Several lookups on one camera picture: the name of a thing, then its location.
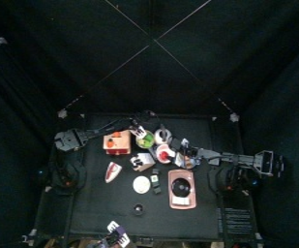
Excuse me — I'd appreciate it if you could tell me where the white toy pot red inside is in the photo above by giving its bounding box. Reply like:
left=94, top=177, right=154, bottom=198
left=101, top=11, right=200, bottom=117
left=152, top=143, right=177, bottom=165

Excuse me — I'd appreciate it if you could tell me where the wooden toy knife holder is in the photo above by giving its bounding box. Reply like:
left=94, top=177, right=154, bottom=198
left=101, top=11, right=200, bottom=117
left=129, top=152, right=156, bottom=172

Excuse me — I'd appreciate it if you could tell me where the silver orange toy cup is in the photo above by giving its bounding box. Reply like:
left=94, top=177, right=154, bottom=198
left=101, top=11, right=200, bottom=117
left=178, top=156, right=198, bottom=171

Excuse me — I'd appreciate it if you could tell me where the green toy bowl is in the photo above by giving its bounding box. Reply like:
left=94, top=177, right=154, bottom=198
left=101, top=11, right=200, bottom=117
left=134, top=130, right=156, bottom=150

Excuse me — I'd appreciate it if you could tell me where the white toy kettle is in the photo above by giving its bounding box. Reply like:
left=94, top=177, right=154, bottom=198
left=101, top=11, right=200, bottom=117
left=152, top=127, right=173, bottom=145

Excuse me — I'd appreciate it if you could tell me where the wooden toy toaster box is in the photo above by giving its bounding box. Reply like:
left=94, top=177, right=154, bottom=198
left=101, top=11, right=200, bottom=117
left=102, top=130, right=132, bottom=157

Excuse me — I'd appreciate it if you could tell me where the pink toy stove black burner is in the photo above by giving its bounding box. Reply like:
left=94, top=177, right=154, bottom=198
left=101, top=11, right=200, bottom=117
left=166, top=169, right=197, bottom=211

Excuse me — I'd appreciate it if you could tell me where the white round plate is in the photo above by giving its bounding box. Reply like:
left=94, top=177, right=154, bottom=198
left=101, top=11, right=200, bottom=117
left=132, top=175, right=150, bottom=195

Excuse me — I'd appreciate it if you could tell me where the white red toy iron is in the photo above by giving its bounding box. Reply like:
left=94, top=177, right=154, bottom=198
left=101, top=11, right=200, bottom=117
left=104, top=161, right=122, bottom=184

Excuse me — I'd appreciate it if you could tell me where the white text label sticker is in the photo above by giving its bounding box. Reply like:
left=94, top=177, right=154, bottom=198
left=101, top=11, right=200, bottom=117
left=222, top=206, right=254, bottom=235

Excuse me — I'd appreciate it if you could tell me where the purple white toy box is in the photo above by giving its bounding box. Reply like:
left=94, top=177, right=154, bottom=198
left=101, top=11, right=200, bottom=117
left=105, top=220, right=132, bottom=248

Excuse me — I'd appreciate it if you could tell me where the black strap wrist watch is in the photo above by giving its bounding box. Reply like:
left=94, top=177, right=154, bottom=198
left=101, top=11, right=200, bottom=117
left=149, top=168, right=162, bottom=196

